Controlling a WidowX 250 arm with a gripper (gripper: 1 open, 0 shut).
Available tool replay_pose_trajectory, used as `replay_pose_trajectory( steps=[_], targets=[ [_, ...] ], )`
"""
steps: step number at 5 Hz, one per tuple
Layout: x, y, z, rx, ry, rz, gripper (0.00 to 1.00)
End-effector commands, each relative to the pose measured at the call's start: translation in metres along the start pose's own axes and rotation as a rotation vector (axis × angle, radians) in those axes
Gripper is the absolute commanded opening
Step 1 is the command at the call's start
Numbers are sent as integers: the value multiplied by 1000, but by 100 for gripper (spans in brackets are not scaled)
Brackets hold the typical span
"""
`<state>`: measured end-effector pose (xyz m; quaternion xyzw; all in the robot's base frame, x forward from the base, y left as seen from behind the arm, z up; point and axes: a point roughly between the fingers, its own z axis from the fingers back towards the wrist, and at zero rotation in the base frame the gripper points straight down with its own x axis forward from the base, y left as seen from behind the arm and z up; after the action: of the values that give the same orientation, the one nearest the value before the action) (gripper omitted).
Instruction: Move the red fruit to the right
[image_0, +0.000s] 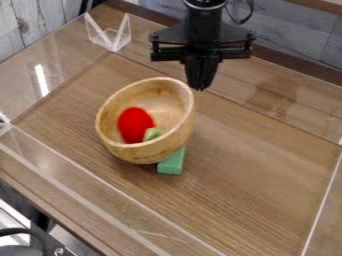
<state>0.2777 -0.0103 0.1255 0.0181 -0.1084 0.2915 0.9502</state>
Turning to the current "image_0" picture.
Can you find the green rectangular block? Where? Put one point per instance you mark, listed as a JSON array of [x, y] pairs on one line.
[[171, 165]]

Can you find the black metal table bracket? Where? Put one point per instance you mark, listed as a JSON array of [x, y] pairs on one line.
[[55, 247]]

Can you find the clear acrylic corner bracket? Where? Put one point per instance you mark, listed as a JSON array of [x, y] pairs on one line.
[[113, 39]]

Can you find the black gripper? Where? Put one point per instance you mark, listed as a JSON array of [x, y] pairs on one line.
[[177, 42]]

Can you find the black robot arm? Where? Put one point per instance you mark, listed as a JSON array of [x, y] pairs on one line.
[[205, 16]]

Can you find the wooden bowl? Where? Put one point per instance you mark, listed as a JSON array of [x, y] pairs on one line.
[[169, 101]]

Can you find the red strawberry toy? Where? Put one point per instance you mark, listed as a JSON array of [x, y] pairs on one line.
[[137, 126]]

